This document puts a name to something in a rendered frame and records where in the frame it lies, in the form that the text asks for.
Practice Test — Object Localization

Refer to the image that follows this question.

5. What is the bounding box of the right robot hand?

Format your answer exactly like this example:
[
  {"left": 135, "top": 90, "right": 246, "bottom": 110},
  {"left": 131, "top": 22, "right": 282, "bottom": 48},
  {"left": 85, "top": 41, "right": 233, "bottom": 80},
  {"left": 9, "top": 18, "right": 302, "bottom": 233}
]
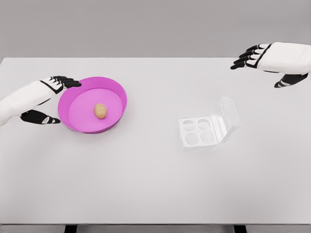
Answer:
[{"left": 230, "top": 42, "right": 311, "bottom": 88}]

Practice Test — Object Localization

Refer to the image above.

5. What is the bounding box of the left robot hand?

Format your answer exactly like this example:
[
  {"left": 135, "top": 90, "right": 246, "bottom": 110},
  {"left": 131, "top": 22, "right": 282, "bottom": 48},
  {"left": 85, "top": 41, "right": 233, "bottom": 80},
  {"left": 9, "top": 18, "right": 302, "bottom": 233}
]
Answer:
[{"left": 7, "top": 75, "right": 82, "bottom": 125}]

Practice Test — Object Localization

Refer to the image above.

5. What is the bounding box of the brown egg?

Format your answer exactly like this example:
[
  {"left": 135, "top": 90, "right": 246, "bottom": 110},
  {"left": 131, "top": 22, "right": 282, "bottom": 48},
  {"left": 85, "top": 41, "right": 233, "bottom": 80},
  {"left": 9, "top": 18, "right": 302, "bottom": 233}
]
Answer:
[{"left": 93, "top": 103, "right": 107, "bottom": 120}]

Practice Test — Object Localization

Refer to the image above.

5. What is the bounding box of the clear plastic egg box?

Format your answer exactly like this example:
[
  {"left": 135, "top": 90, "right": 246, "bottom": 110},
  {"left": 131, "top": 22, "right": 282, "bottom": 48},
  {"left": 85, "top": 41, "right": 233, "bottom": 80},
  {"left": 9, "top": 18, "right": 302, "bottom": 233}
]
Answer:
[{"left": 178, "top": 96, "right": 241, "bottom": 154}]

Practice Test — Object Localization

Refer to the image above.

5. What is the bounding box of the pink round bowl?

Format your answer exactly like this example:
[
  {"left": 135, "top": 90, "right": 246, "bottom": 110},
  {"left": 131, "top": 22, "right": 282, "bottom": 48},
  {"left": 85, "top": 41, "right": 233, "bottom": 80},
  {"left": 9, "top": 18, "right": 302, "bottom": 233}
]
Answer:
[{"left": 57, "top": 76, "right": 128, "bottom": 134}]

